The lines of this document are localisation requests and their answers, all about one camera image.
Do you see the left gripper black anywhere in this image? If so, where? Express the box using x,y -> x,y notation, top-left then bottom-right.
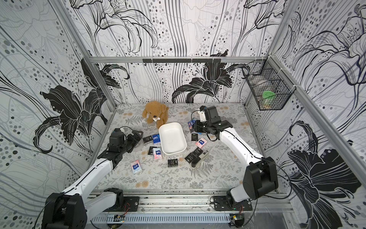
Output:
119,130 -> 145,155

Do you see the black Face tissue pack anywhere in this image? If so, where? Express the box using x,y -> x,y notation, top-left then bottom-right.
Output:
143,135 -> 153,144

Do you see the black square tissue pack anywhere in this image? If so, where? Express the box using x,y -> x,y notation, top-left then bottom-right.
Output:
168,158 -> 178,168

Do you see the dark blue tissue pack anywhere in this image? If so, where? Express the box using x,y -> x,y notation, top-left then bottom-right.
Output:
188,119 -> 196,132

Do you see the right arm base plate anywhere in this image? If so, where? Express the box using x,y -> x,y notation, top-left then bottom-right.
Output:
210,195 -> 253,212

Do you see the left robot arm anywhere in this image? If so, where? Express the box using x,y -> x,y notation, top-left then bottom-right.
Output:
41,128 -> 144,229

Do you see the white blue tissue pack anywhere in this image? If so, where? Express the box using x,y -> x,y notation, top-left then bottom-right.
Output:
131,160 -> 143,174

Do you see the pink Tempo tissue pack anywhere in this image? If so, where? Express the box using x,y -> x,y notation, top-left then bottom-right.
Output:
153,148 -> 162,159

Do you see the grey black stapler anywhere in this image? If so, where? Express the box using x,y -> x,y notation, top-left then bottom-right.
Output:
191,151 -> 209,168

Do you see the green lidded cup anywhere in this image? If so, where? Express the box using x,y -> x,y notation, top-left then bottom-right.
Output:
262,91 -> 276,107

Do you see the blue Tempo tissue pack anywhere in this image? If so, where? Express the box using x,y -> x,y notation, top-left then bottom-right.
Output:
152,134 -> 161,145

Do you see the white slotted cable duct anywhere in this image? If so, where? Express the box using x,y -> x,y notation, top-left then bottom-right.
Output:
104,213 -> 231,224

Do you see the brown teddy bear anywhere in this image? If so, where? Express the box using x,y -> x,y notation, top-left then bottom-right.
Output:
142,101 -> 169,129

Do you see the pink white Tempo pack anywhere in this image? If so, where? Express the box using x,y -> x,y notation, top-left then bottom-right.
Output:
195,137 -> 207,149

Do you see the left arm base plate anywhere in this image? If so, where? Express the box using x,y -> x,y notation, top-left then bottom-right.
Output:
104,196 -> 140,213

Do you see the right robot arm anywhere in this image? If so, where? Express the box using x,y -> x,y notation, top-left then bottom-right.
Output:
193,106 -> 279,204

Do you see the black long tissue pack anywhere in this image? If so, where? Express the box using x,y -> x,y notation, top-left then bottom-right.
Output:
185,148 -> 203,163

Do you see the black wire basket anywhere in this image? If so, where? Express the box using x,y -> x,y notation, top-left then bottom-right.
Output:
241,57 -> 293,111

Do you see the white plastic storage box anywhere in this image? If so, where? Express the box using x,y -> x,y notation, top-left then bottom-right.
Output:
159,122 -> 187,156

